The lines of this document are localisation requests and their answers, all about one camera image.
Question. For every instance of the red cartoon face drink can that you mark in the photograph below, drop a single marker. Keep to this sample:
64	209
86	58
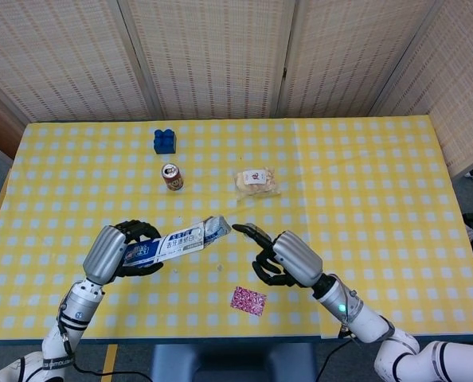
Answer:
173	181

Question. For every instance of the yellow white checked tablecloth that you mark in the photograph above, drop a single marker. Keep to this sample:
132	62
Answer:
340	167

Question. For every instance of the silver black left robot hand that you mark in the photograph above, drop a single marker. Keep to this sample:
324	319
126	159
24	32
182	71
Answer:
103	254

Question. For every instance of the blue and white toothpaste box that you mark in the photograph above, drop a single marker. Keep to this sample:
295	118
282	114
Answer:
173	246

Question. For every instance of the magenta white patterned card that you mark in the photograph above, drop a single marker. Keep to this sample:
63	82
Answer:
247	300

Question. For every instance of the blue studded building block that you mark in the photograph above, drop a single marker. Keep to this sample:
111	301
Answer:
165	143

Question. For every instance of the clear bag of bread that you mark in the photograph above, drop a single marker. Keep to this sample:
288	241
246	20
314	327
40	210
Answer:
254	183

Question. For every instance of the woven bamboo screen panel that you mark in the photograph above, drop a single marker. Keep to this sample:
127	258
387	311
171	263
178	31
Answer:
212	59
459	79
352	59
61	59

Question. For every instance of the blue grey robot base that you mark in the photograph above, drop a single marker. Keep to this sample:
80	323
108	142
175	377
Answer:
236	364

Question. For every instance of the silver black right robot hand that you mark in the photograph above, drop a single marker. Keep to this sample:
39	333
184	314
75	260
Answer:
296	258

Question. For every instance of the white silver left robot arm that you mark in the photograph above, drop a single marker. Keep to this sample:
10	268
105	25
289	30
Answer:
81	306

